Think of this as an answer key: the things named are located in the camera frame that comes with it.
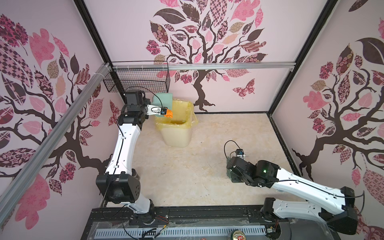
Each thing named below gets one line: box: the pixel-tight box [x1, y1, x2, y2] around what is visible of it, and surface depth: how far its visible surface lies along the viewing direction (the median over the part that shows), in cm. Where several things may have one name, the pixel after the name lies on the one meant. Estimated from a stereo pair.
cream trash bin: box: [155, 99, 196, 148], surface depth 91 cm
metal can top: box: [231, 230, 247, 240], surface depth 61 cm
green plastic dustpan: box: [152, 92, 173, 110], surface depth 89 cm
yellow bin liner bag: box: [155, 98, 198, 129], surface depth 86 cm
